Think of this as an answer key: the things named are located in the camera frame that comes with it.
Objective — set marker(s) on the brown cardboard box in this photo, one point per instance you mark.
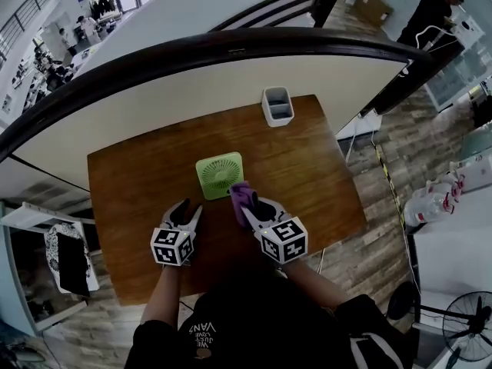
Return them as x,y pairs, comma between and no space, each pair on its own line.
373,6

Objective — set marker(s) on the black standing floor fan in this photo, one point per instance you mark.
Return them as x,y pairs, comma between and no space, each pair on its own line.
478,323

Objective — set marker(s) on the white partition with black rail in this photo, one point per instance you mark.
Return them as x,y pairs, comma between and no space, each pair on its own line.
192,10
192,90

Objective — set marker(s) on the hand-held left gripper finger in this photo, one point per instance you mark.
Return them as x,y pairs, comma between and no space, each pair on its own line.
196,217
173,213

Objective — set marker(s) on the person's left forearm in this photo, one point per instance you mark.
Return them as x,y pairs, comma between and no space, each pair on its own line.
163,294

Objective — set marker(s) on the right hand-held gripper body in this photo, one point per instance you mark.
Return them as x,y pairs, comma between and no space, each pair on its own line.
284,240

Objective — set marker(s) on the white shelf unit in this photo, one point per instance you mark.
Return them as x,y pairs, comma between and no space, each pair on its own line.
34,215

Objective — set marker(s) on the water bottle with red label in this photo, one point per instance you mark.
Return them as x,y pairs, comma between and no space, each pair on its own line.
426,208
446,185

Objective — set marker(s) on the white table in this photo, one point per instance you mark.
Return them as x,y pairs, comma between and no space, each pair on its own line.
453,260

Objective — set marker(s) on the yellow black striped floor strip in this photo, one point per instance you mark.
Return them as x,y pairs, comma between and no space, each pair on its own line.
392,187

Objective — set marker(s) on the black and white patterned item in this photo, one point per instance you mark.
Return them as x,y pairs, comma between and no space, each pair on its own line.
71,260

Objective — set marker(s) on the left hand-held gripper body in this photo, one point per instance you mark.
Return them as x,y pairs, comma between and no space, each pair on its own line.
169,244

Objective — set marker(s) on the small green desk fan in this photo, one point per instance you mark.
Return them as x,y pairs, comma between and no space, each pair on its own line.
215,175

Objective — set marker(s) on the dark wooden pillar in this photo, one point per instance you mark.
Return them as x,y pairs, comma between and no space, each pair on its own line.
326,2

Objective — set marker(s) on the person's right forearm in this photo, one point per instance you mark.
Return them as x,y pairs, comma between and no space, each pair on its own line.
311,283

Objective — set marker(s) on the person's black printed t-shirt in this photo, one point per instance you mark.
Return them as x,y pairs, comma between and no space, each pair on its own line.
261,321

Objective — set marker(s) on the white pen holder box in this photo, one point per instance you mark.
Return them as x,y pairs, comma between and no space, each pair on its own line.
278,120

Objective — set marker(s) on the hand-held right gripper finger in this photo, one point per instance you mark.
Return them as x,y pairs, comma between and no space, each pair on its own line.
278,211
251,219

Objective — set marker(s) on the purple and grey cleaning cloth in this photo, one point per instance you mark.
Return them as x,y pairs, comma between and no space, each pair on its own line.
242,192

